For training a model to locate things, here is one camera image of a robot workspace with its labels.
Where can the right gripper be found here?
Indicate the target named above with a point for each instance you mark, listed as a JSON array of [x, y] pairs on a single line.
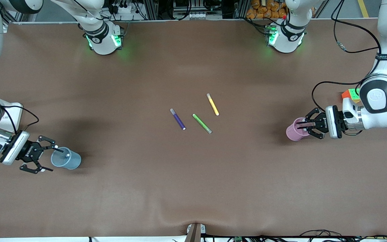
[[28, 153]]

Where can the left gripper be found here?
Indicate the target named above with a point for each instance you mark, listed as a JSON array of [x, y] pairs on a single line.
[[320, 125]]

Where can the pink mesh cup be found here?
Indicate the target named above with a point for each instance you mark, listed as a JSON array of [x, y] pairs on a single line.
[[292, 134]]

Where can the light blue mesh cup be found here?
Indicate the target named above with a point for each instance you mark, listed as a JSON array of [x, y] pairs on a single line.
[[74, 162]]

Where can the colourful puzzle cube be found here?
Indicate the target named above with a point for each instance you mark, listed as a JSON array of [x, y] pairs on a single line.
[[353, 94]]

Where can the yellow marker pen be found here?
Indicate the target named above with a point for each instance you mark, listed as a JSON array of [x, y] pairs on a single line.
[[213, 105]]

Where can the green marker pen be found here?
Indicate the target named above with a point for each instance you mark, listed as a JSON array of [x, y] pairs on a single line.
[[202, 123]]

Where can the orange snack bag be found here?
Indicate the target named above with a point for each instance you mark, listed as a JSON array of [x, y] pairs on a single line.
[[257, 11]]

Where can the purple marker pen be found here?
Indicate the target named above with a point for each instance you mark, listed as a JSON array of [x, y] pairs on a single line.
[[178, 119]]

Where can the long white socket strip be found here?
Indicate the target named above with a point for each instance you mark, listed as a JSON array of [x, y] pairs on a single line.
[[200, 15]]

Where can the white power strip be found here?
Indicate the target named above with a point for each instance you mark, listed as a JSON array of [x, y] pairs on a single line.
[[123, 9]]

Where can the aluminium frame profile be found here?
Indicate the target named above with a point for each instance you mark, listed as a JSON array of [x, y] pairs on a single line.
[[18, 16]]

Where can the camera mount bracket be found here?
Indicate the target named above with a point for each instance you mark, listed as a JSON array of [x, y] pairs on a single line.
[[194, 232]]

